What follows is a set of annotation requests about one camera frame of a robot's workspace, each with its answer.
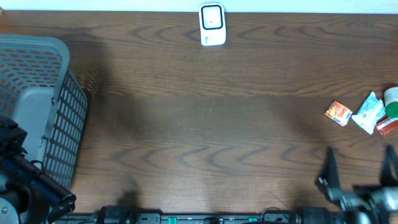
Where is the green lid jar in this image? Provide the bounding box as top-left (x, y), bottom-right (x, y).
top-left (384, 86), bottom-right (398, 118)

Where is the teal wipes packet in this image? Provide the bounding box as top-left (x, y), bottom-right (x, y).
top-left (351, 91), bottom-right (386, 134)

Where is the orange small box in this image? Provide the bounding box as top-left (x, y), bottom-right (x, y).
top-left (325, 101), bottom-right (353, 126)

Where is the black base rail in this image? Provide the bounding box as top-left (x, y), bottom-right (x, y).
top-left (55, 212), bottom-right (343, 224)

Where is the grey plastic basket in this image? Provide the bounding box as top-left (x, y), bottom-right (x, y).
top-left (1, 34), bottom-right (88, 189)

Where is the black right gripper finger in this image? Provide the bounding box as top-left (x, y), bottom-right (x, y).
top-left (379, 145), bottom-right (397, 187)
top-left (315, 147), bottom-right (341, 193)

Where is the red candy bar wrapper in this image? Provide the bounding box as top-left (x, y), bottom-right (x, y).
top-left (375, 118), bottom-right (398, 137)

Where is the white barcode scanner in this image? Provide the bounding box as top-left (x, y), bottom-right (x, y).
top-left (198, 2), bottom-right (226, 46)

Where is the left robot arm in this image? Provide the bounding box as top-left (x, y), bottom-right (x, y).
top-left (1, 116), bottom-right (137, 224)

